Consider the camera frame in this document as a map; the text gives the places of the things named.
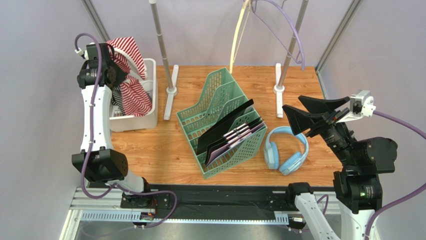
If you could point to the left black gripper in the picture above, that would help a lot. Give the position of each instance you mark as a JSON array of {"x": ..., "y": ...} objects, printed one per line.
[{"x": 121, "y": 76}]

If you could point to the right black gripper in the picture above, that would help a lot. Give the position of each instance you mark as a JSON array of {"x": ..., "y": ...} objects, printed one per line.
[{"x": 327, "y": 119}]

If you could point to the black white striped tank top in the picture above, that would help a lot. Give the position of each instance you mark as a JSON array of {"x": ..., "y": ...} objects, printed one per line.
[{"x": 132, "y": 100}]

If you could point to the red white striped tank top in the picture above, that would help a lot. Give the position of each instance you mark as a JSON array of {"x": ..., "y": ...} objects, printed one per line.
[{"x": 127, "y": 49}]

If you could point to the cream wooden hanger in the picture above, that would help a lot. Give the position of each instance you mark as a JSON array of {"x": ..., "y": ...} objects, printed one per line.
[{"x": 239, "y": 32}]

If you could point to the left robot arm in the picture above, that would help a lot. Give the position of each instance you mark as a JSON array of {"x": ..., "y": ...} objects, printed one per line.
[{"x": 97, "y": 160}]

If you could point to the blue headphones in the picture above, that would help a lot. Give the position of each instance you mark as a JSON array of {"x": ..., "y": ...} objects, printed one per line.
[{"x": 284, "y": 151}]

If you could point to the white plastic basket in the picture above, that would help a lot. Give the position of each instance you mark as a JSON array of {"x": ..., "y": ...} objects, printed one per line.
[{"x": 122, "y": 123}]

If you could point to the left white rack foot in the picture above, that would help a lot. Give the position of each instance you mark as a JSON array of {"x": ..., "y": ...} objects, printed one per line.
[{"x": 170, "y": 96}]

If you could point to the left rack pole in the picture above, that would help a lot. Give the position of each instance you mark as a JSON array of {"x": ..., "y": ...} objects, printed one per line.
[{"x": 159, "y": 33}]

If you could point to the pink booklets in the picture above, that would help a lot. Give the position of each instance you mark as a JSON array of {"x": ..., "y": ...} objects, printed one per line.
[{"x": 231, "y": 140}]

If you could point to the green plastic file organizer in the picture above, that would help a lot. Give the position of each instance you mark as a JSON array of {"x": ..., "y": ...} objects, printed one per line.
[{"x": 219, "y": 96}]

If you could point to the black folder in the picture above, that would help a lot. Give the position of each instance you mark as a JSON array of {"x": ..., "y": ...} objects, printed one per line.
[{"x": 223, "y": 126}]

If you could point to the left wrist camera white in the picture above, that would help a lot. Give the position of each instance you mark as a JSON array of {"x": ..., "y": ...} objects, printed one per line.
[{"x": 81, "y": 53}]

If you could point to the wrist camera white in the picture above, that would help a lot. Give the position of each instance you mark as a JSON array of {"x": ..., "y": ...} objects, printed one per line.
[
  {"x": 81, "y": 53},
  {"x": 361, "y": 105}
]

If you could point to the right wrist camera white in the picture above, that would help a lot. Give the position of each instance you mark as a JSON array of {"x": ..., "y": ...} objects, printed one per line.
[{"x": 361, "y": 105}]

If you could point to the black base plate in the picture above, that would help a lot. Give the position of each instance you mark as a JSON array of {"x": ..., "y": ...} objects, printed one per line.
[{"x": 214, "y": 202}]

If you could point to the aluminium frame rail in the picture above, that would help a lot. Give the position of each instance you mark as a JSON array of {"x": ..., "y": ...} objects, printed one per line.
[{"x": 297, "y": 206}]

